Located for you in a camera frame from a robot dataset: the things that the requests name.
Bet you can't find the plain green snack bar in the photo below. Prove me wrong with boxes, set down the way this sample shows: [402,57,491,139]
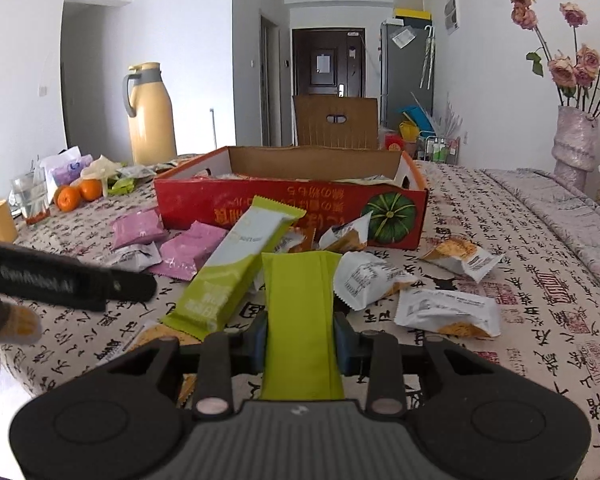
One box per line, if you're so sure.
[260,252,344,401]

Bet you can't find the green white snack bar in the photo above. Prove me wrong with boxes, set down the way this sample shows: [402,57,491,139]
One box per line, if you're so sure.
[160,196,306,340]

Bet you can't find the white biscuit packet middle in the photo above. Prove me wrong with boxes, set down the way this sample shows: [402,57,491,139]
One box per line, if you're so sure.
[332,252,418,311]

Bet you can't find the white biscuit packet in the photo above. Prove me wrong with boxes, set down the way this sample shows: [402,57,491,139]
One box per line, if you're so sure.
[332,252,418,311]
[394,289,501,338]
[422,237,503,284]

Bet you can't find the glass cup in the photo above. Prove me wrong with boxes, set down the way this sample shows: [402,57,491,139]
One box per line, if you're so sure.
[12,167,50,226]

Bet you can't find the white biscuit packet front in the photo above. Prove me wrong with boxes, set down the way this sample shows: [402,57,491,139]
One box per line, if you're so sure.
[394,289,501,338]

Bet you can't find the orange mandarin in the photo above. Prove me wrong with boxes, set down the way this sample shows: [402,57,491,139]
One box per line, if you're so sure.
[54,185,82,212]
[78,179,102,203]

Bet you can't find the white packet by box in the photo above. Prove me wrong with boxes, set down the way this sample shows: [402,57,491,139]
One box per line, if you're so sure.
[318,212,372,254]

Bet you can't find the purple plastic bag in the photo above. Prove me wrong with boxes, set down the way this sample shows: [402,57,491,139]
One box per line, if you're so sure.
[40,146,94,188]

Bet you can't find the pink snack packet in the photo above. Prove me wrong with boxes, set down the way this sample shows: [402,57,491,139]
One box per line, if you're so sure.
[111,208,168,250]
[148,221,227,282]

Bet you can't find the white cream cloth flower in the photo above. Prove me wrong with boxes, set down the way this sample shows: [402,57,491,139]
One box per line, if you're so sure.
[81,155,122,181]

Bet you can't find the small green snack packet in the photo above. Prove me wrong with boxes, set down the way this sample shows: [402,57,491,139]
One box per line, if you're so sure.
[107,178,135,196]

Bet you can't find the calligraphy print tablecloth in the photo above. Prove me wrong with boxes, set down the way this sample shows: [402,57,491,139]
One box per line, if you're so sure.
[0,162,600,479]

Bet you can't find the red orange cardboard box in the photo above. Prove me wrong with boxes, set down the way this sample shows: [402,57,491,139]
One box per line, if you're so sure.
[154,146,429,250]

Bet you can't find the red gift box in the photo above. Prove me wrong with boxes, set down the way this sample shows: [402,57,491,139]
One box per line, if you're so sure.
[384,133,405,152]

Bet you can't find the yellow thermos jug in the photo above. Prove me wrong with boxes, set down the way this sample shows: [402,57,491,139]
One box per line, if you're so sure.
[122,62,176,166]

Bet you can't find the wooden chair back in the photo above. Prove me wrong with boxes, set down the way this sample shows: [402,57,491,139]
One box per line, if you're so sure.
[294,94,379,150]

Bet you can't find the pink patterned folded cloth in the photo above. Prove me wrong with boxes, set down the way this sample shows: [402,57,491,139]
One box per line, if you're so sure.
[484,168,600,284]

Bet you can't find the dark brown door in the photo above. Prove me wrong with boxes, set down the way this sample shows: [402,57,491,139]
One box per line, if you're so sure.
[291,28,366,98]

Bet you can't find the pink ceramic vase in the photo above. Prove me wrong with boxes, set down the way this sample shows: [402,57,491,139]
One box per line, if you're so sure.
[552,106,598,191]

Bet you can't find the grey refrigerator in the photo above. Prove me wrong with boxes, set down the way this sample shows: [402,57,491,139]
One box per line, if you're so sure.
[380,18,434,130]

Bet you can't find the yellow box on fridge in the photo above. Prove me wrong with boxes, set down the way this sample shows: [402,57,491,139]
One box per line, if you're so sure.
[393,8,431,21]

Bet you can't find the dried pink rose bouquet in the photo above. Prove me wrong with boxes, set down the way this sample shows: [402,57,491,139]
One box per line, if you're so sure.
[509,0,600,119]

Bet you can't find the metal wire rack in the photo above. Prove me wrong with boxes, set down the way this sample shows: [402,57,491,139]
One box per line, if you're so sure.
[415,132,460,165]

